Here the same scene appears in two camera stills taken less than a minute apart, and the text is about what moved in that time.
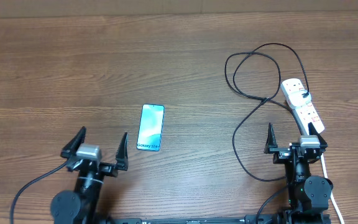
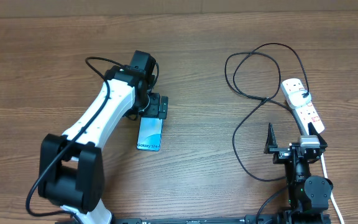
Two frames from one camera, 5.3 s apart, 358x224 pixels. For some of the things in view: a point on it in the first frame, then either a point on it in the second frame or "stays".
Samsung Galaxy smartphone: [150, 127] stays
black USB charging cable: [234, 86] stays
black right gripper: [281, 152] stays
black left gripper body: [107, 169] -> [153, 109]
